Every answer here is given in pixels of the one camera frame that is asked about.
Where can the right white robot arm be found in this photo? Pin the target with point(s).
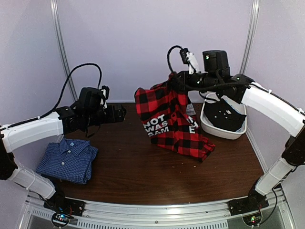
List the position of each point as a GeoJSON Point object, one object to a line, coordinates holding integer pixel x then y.
{"type": "Point", "coordinates": [244, 90]}

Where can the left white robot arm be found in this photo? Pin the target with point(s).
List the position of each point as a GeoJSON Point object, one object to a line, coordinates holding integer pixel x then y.
{"type": "Point", "coordinates": [13, 136]}

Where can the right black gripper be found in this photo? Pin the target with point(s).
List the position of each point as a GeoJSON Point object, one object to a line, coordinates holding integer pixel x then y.
{"type": "Point", "coordinates": [184, 84]}

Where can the right circuit board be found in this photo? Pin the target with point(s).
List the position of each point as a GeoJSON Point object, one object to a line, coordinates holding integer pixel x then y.
{"type": "Point", "coordinates": [252, 219]}

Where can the circuit board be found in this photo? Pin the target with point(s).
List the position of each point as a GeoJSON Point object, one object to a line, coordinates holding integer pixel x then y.
{"type": "Point", "coordinates": [252, 219]}
{"type": "Point", "coordinates": [60, 219]}

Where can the left aluminium frame post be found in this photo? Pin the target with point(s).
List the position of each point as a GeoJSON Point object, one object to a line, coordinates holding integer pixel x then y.
{"type": "Point", "coordinates": [59, 36]}

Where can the left circuit board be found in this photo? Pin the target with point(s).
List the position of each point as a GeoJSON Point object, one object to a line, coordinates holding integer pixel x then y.
{"type": "Point", "coordinates": [60, 219]}

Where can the black shirt in basin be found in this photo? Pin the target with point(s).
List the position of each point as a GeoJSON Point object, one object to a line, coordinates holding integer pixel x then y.
{"type": "Point", "coordinates": [223, 116]}

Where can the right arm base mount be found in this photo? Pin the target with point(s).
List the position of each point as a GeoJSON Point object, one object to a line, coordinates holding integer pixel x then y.
{"type": "Point", "coordinates": [247, 205]}

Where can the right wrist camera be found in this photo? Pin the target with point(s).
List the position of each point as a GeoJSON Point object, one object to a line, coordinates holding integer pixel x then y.
{"type": "Point", "coordinates": [189, 59]}

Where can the right aluminium frame post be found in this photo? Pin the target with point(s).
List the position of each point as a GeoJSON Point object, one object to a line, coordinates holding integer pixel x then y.
{"type": "Point", "coordinates": [253, 22]}

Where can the front aluminium rail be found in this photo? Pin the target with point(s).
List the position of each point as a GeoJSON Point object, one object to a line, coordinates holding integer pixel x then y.
{"type": "Point", "coordinates": [208, 215]}

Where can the folded blue checked shirt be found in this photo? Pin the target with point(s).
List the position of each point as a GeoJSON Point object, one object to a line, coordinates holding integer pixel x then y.
{"type": "Point", "coordinates": [69, 160]}

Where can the white plastic basin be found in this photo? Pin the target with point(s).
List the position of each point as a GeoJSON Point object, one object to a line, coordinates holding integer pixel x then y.
{"type": "Point", "coordinates": [209, 128]}

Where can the aluminium frame post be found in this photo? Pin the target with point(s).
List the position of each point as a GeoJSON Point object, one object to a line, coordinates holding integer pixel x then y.
{"type": "Point", "coordinates": [253, 22]}
{"type": "Point", "coordinates": [59, 36]}

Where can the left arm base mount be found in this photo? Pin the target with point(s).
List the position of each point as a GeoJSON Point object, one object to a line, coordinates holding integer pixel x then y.
{"type": "Point", "coordinates": [65, 205]}

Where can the red black plaid shirt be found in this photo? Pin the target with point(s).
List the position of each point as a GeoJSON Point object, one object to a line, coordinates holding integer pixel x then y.
{"type": "Point", "coordinates": [169, 119]}

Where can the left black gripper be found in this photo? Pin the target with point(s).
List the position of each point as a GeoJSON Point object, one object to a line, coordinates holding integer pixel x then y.
{"type": "Point", "coordinates": [119, 117]}

